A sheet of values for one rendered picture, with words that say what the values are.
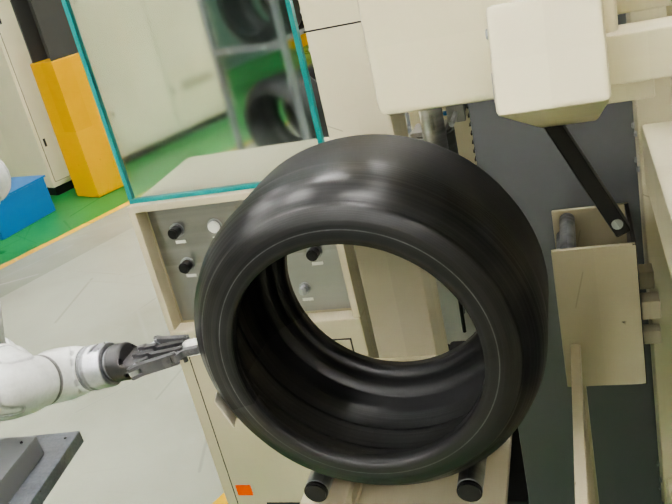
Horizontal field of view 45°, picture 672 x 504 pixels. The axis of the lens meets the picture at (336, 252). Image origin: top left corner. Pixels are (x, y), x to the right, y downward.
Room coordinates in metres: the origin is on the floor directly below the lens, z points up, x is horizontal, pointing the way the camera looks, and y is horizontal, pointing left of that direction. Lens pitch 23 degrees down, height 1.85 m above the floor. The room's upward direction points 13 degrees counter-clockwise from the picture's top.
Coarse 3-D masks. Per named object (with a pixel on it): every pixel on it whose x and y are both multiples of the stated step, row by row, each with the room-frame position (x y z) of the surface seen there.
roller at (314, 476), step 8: (312, 472) 1.23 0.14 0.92; (312, 480) 1.20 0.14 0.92; (320, 480) 1.20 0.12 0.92; (328, 480) 1.21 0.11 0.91; (304, 488) 1.20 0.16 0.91; (312, 488) 1.19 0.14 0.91; (320, 488) 1.19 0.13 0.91; (328, 488) 1.20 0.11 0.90; (312, 496) 1.20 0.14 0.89; (320, 496) 1.19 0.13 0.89
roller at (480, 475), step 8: (480, 464) 1.15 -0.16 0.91; (464, 472) 1.13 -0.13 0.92; (472, 472) 1.12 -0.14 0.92; (480, 472) 1.13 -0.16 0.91; (464, 480) 1.11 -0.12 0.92; (472, 480) 1.11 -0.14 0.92; (480, 480) 1.11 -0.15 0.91; (464, 488) 1.10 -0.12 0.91; (472, 488) 1.10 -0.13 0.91; (480, 488) 1.10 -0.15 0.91; (464, 496) 1.10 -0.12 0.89; (472, 496) 1.10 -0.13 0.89; (480, 496) 1.10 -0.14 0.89
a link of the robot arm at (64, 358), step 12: (60, 348) 1.46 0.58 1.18; (72, 348) 1.46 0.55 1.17; (60, 360) 1.41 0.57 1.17; (72, 360) 1.42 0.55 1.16; (60, 372) 1.39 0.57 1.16; (72, 372) 1.41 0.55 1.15; (60, 384) 1.37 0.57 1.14; (72, 384) 1.40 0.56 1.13; (60, 396) 1.38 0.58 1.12; (72, 396) 1.40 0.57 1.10
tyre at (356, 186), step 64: (256, 192) 1.25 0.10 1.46; (320, 192) 1.15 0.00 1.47; (384, 192) 1.13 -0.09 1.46; (448, 192) 1.14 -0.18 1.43; (256, 256) 1.17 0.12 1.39; (448, 256) 1.07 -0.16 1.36; (512, 256) 1.09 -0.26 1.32; (256, 320) 1.45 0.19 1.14; (512, 320) 1.05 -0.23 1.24; (256, 384) 1.33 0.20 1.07; (320, 384) 1.42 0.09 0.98; (384, 384) 1.41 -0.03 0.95; (448, 384) 1.36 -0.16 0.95; (512, 384) 1.05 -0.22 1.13; (320, 448) 1.17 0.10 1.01; (384, 448) 1.26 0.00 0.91; (448, 448) 1.08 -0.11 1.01
